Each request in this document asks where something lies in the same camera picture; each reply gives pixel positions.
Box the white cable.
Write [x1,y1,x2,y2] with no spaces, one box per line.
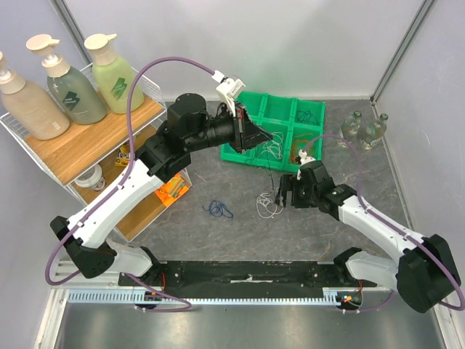
[255,131,286,161]
[255,193,284,220]

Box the light green pump bottle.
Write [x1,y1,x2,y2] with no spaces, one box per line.
[84,33,135,114]

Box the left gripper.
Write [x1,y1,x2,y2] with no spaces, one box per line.
[186,101,273,153]

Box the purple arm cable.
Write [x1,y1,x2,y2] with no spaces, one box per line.
[301,133,465,313]
[44,55,222,313]

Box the orange snack box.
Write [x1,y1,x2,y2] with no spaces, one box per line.
[155,174,189,207]

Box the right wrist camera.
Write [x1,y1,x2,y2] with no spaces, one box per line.
[296,149,315,180]

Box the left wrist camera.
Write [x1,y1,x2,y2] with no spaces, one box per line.
[212,70,246,116]

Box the dark blue cable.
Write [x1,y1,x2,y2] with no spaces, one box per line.
[202,199,235,220]

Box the dark green pump bottle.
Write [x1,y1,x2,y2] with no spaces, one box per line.
[26,34,108,125]

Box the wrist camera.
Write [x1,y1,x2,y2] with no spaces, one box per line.
[212,70,246,116]
[296,149,315,180]

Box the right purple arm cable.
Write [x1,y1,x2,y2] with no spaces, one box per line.
[301,133,465,313]

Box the right clear glass bottle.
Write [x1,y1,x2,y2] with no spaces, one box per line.
[357,113,389,150]

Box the beige pump bottle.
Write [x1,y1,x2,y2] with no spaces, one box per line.
[1,56,70,140]

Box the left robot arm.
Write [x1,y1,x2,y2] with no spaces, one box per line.
[50,93,272,286]

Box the green compartment bin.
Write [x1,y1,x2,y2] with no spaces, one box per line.
[220,92,326,173]

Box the yellow candy bag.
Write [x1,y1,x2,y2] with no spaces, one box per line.
[114,142,131,167]

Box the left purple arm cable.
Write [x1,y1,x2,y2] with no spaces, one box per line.
[44,55,222,313]

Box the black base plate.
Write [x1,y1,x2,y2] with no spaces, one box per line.
[142,261,375,300]

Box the grey slotted cable duct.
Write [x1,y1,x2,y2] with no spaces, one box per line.
[67,288,360,305]

